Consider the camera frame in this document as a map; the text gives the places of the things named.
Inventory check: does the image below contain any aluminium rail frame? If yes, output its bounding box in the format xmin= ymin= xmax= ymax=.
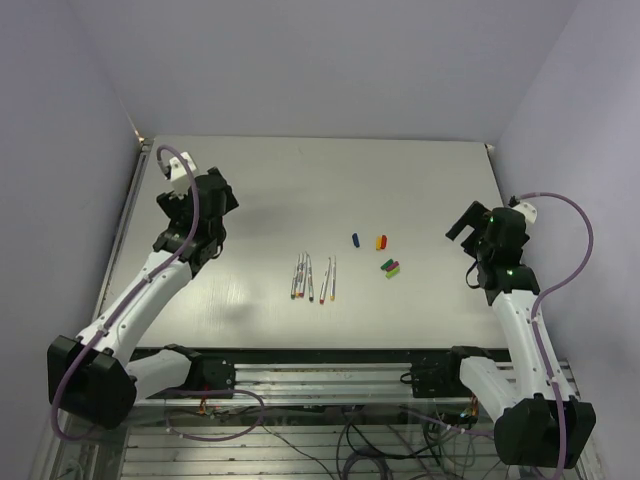
xmin=34 ymin=350 xmax=553 ymax=479

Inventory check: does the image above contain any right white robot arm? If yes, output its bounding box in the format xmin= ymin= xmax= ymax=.
xmin=440 ymin=195 xmax=596 ymax=476

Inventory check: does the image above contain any green end white pen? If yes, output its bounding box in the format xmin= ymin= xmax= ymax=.
xmin=290 ymin=252 xmax=303 ymax=300

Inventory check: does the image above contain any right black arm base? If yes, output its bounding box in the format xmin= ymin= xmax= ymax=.
xmin=400 ymin=346 xmax=490 ymax=398

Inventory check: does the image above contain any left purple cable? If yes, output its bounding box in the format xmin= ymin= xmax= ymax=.
xmin=51 ymin=145 xmax=266 ymax=443

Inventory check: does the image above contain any magenta end white pen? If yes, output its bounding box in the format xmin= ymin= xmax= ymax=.
xmin=297 ymin=252 xmax=307 ymax=298

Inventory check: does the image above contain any red end white pen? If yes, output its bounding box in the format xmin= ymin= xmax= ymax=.
xmin=319 ymin=257 xmax=332 ymax=305

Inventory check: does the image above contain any light green end pen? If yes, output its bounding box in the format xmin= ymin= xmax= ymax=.
xmin=294 ymin=252 xmax=307 ymax=298

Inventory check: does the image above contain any dark green pen cap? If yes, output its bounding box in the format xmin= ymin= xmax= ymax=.
xmin=380 ymin=259 xmax=394 ymax=270

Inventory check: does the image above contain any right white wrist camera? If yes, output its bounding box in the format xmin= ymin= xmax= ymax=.
xmin=508 ymin=196 xmax=538 ymax=225

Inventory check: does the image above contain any yellow end white pen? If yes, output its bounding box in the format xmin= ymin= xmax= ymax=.
xmin=329 ymin=255 xmax=337 ymax=301

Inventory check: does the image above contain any magenta pen cap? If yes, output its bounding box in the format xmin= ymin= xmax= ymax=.
xmin=384 ymin=261 xmax=399 ymax=272

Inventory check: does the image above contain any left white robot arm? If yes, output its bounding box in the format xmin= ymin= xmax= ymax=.
xmin=47 ymin=168 xmax=238 ymax=430

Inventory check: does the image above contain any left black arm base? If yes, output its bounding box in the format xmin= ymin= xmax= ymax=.
xmin=164 ymin=344 xmax=236 ymax=399

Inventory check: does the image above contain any blue end white pen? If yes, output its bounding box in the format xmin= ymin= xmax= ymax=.
xmin=306 ymin=253 xmax=314 ymax=302

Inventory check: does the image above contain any light green pen cap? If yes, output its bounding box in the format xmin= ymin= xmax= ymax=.
xmin=385 ymin=267 xmax=400 ymax=279

